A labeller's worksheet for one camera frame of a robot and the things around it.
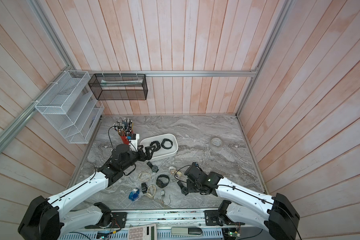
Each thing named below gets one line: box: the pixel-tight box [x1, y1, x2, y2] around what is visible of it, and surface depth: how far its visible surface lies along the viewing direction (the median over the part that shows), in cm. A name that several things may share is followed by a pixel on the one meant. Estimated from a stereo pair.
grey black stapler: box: [170, 227, 202, 237], surface depth 69 cm
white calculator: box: [128, 223, 157, 240], surface depth 70 cm
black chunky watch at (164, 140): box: [161, 138, 173, 149], surface depth 103 cm
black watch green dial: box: [177, 180, 189, 196], surface depth 85 cm
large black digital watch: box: [156, 174, 170, 189], surface depth 85 cm
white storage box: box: [139, 133, 179, 161], surface depth 103 cm
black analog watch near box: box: [146, 161, 159, 173], surface depth 93 cm
